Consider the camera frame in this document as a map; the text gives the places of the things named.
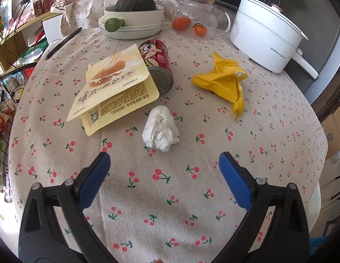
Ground white tissue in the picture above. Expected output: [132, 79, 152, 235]
[142, 106, 179, 152]

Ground yellow bread snack pouch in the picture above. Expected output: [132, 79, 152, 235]
[66, 44, 160, 136]

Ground red drink can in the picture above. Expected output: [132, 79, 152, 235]
[138, 39, 173, 95]

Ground white trash bin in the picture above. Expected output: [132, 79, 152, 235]
[305, 183, 322, 232]

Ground lower cardboard box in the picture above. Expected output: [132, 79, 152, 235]
[322, 107, 340, 159]

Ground crumpled yellow wrapper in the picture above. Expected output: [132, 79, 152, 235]
[191, 52, 248, 121]

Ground cherry print tablecloth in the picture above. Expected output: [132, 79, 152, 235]
[9, 0, 328, 262]

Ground white electric cooking pot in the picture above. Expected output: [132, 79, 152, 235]
[229, 0, 319, 80]

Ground black pen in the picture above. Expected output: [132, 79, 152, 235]
[45, 27, 82, 60]

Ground green lime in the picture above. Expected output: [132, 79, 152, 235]
[105, 18, 125, 32]

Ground small tangerine right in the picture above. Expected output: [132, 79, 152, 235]
[192, 23, 208, 37]

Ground small tangerine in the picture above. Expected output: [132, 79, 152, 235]
[172, 17, 191, 32]
[192, 23, 208, 37]

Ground dark grey refrigerator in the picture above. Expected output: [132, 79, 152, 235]
[280, 0, 340, 103]

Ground stacked white dishes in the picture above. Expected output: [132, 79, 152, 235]
[99, 4, 165, 40]

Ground glass teapot with lid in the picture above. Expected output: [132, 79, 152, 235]
[172, 0, 231, 40]

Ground small tangerine left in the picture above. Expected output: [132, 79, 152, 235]
[172, 17, 191, 32]

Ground dark green pumpkin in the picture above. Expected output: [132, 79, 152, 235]
[115, 0, 156, 12]

